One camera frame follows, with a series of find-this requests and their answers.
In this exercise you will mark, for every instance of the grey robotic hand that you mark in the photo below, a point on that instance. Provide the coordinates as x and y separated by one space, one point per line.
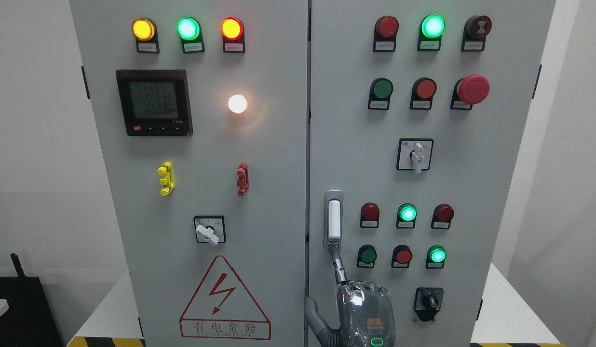
365 311

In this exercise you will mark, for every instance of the silver door handle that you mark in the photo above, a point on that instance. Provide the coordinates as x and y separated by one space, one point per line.
333 218

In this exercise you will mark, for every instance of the grey right cabinet door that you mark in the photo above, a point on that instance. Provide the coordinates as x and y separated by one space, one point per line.
354 149

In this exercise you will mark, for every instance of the grey cabinet door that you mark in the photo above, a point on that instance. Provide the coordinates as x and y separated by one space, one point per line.
354 149
265 228

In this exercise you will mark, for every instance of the grey left cabinet door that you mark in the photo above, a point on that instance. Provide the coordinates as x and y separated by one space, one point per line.
265 228

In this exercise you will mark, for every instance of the green push button lower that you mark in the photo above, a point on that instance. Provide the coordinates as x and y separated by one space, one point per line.
367 255

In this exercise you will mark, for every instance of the green push button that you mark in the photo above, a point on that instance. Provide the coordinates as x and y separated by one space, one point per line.
367 255
379 94

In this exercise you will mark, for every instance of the red push button lower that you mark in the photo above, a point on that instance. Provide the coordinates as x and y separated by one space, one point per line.
401 257

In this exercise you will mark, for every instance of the red push button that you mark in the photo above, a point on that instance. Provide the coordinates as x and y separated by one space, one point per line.
423 91
401 257

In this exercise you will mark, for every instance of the green lit button lower right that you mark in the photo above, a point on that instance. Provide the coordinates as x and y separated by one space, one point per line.
435 257

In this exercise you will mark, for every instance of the dark red indicator middle left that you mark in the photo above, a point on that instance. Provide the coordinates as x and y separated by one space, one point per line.
369 215

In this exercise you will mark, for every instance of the dark red indicator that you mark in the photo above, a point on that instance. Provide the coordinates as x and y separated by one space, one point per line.
385 31
442 217
369 215

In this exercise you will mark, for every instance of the green lit indicator middle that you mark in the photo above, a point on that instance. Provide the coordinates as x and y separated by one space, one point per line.
406 216

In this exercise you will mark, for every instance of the dark red indicator middle right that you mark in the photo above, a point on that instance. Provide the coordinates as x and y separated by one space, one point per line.
442 217

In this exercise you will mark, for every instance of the red lightning warning sticker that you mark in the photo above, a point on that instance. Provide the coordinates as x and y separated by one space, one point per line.
222 307

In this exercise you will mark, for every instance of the red terminal connector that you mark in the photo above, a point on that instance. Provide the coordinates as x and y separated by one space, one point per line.
242 173

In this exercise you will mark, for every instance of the green push button upper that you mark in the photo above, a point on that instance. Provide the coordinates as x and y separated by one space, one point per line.
379 94

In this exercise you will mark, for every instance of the red push button upper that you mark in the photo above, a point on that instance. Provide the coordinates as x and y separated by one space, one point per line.
423 91

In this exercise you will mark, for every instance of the yellow terminal connector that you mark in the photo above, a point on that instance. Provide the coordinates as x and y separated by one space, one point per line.
165 171

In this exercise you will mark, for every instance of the white lit indicator light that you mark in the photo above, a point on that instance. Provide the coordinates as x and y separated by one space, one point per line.
237 104

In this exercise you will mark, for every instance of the red emergency stop button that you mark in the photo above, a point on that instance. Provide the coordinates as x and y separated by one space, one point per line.
469 91

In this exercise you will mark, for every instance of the dark red indicator top right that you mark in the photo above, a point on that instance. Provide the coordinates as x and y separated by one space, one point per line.
385 31

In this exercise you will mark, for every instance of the green indicator light top right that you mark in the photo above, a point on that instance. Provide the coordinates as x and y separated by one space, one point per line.
431 30

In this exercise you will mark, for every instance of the green indicator light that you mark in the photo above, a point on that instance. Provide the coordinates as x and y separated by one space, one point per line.
191 35
431 30

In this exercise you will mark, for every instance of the black digital power meter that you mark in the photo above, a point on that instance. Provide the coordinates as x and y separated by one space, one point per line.
155 102

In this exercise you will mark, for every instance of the red black buzzer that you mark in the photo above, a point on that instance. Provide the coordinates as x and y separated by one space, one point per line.
475 32

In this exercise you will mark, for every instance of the red lit indicator light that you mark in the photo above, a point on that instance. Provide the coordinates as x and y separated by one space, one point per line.
232 30

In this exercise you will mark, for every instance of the black box at left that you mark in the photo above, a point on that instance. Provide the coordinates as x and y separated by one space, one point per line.
28 320

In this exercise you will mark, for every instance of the green indicator light top left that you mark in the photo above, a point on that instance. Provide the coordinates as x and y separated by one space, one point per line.
191 35

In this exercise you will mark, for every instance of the yellow indicator light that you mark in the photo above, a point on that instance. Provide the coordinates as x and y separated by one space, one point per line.
146 35

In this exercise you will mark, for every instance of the black rotary selector switch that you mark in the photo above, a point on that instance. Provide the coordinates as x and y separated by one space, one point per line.
428 302

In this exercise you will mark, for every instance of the white rotary switch upper right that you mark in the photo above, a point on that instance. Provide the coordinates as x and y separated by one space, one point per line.
414 154

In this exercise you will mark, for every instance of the white rotary switch left door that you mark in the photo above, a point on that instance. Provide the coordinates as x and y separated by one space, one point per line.
210 229

